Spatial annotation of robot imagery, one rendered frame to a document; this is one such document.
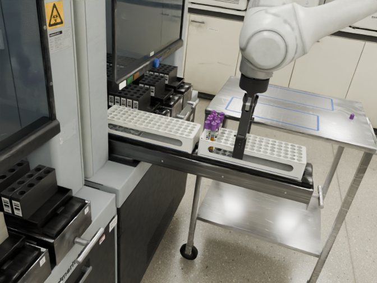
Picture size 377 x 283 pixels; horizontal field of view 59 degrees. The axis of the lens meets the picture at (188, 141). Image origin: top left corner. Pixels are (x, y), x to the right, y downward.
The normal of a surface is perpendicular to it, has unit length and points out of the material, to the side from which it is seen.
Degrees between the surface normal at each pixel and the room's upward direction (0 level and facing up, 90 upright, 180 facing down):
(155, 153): 90
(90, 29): 90
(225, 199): 0
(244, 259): 0
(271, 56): 94
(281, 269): 0
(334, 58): 90
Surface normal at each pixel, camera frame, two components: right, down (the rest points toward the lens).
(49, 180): 0.96, 0.22
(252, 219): 0.11, -0.86
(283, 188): -0.29, 0.45
